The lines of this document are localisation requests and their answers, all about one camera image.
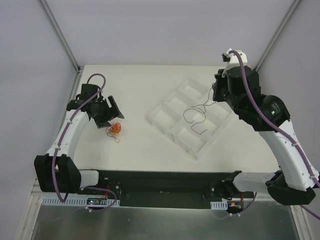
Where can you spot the right white cable duct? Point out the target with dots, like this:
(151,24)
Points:
(219,205)

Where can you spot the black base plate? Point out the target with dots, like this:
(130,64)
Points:
(156,189)

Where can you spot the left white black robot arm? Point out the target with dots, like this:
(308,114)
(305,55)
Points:
(56,169)

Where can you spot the left aluminium frame post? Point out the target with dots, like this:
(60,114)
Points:
(59,34)

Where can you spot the right aluminium frame post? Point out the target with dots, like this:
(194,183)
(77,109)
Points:
(288,16)

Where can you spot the aluminium frame post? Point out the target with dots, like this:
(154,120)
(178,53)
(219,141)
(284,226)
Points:
(59,34)
(288,16)

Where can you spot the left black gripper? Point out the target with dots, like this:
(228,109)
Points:
(107,113)

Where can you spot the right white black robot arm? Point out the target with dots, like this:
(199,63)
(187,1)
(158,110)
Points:
(294,182)

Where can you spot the clear plastic compartment tray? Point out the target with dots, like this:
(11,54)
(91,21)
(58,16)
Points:
(190,118)

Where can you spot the white cable duct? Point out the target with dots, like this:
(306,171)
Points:
(81,202)
(219,205)

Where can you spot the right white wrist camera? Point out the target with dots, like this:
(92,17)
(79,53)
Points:
(232,60)

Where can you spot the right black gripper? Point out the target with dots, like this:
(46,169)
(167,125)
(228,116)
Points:
(219,88)

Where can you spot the left white cable duct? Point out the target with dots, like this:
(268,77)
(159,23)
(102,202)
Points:
(81,202)

